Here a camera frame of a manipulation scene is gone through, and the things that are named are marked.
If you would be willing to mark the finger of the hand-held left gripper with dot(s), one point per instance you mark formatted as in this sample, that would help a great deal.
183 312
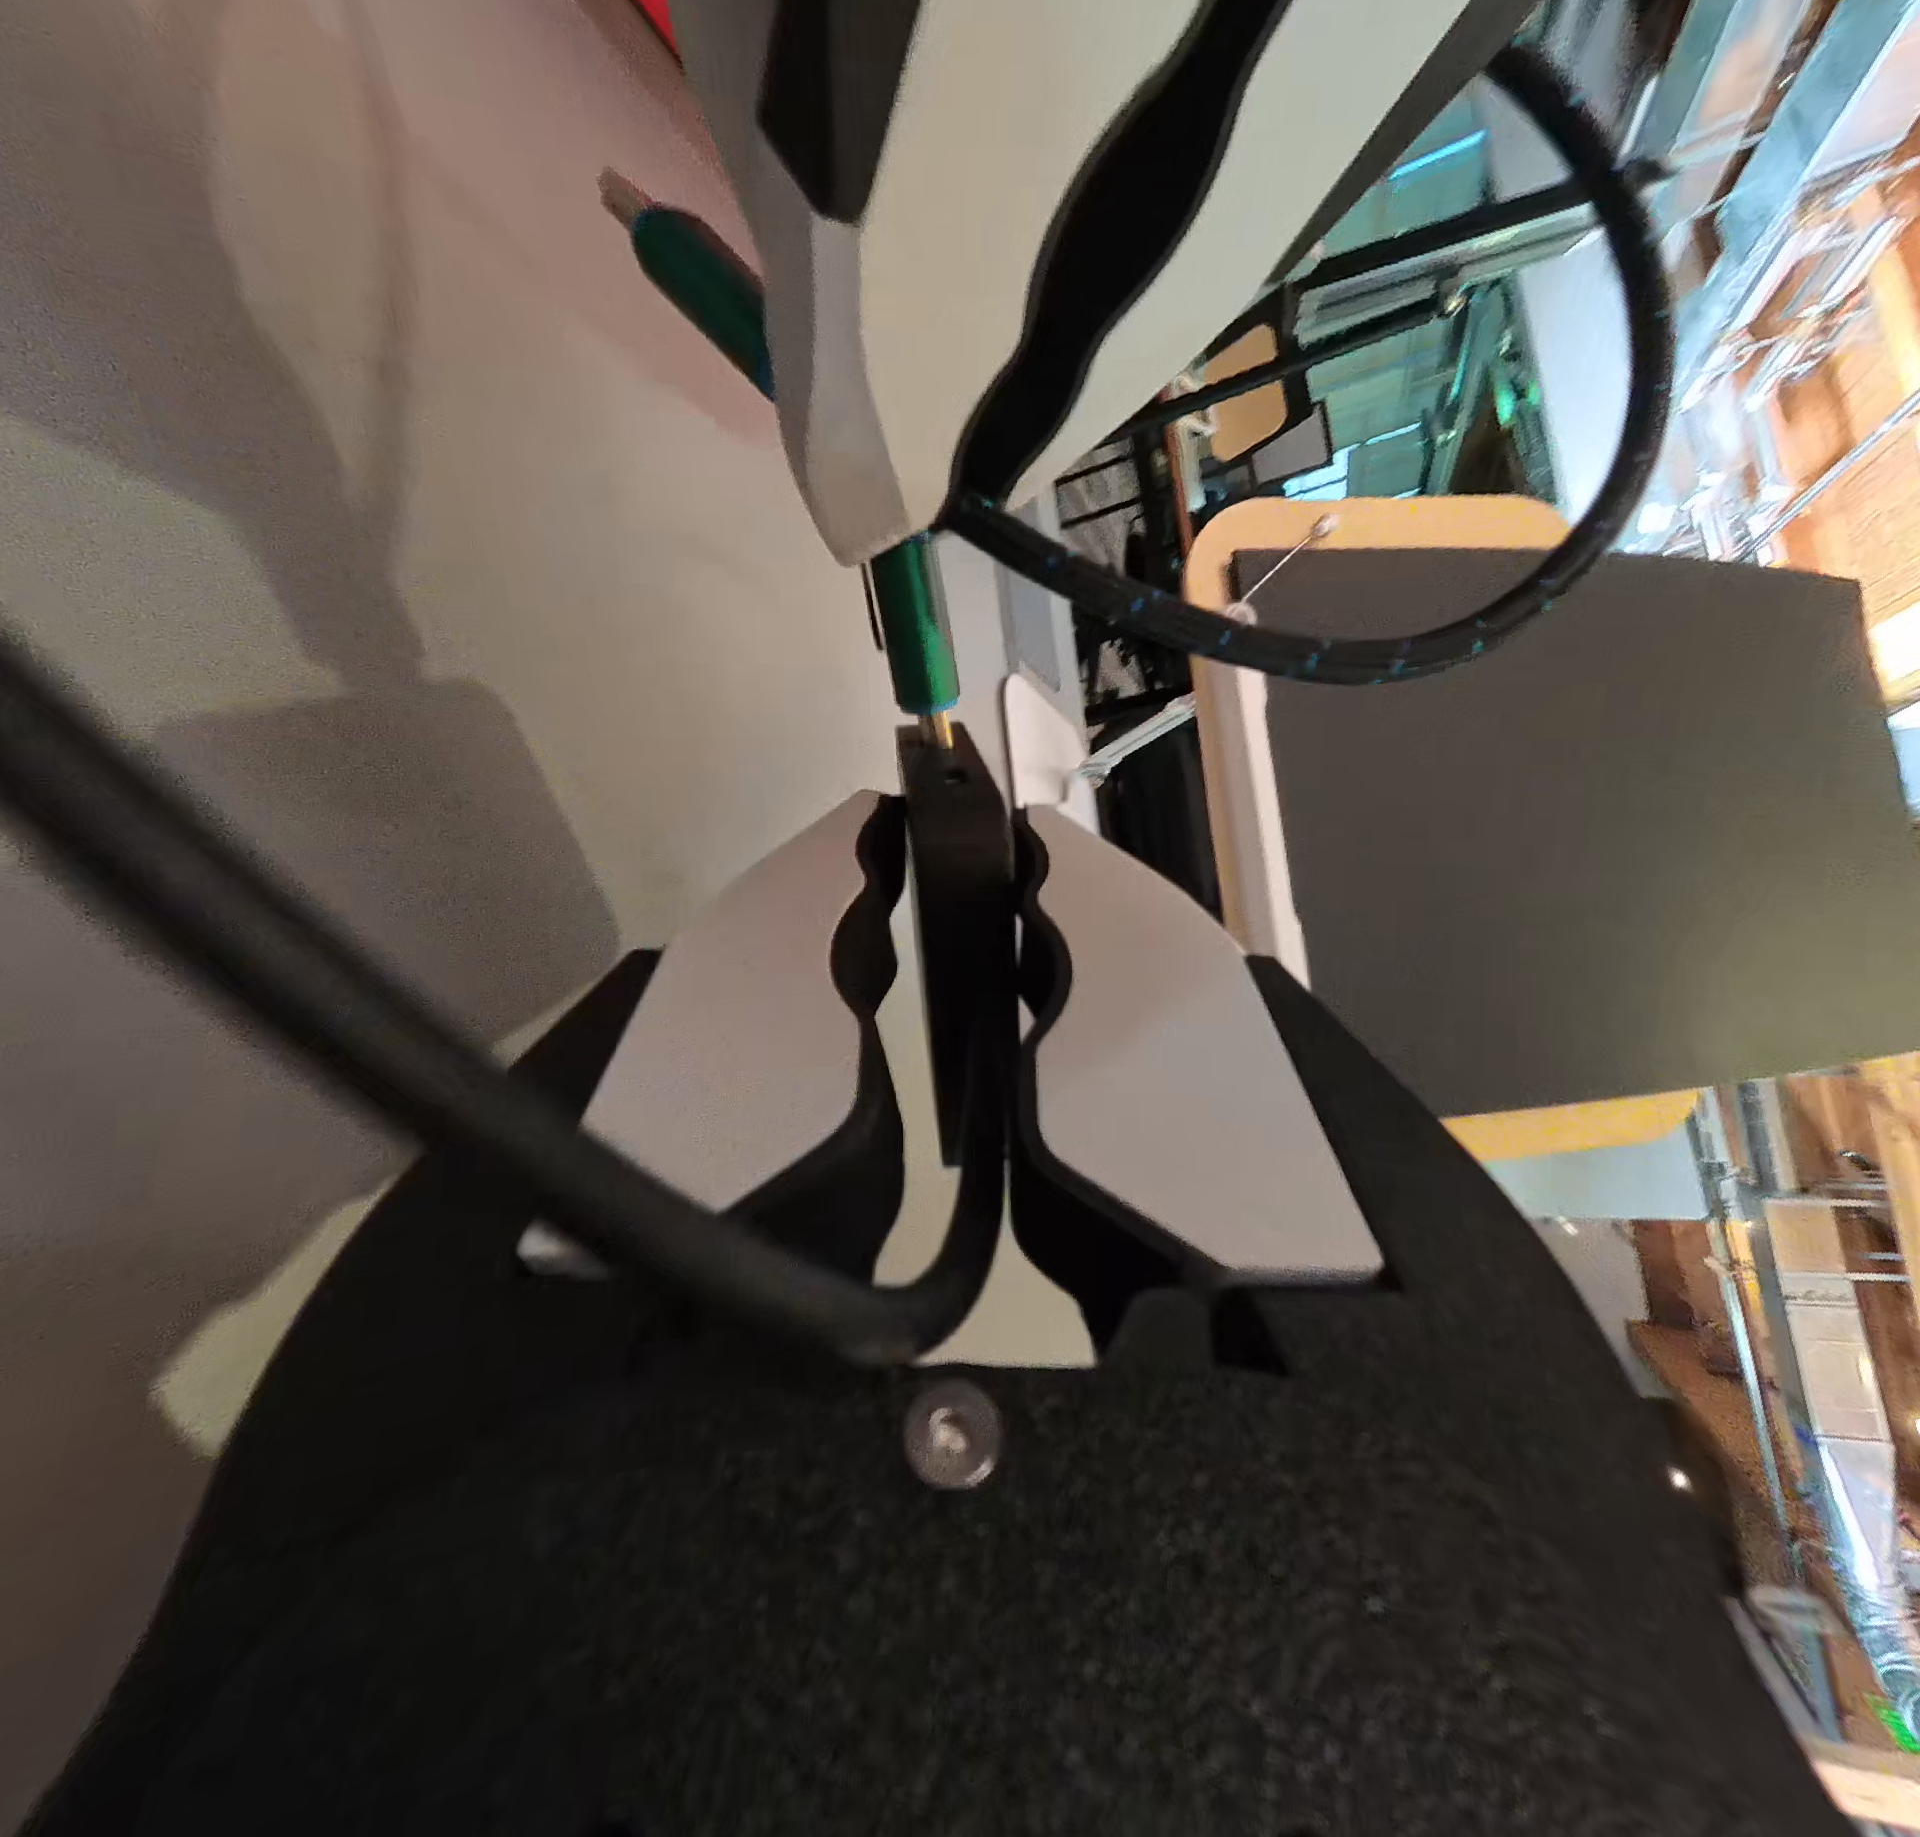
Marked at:
1410 53
901 368

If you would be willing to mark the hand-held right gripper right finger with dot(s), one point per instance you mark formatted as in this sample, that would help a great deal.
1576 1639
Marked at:
1184 1117

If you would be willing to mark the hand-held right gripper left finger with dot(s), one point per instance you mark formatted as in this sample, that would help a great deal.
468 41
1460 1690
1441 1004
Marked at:
737 1027

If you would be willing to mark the tablet stand with dark board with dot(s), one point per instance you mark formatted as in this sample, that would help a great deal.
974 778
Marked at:
1589 818

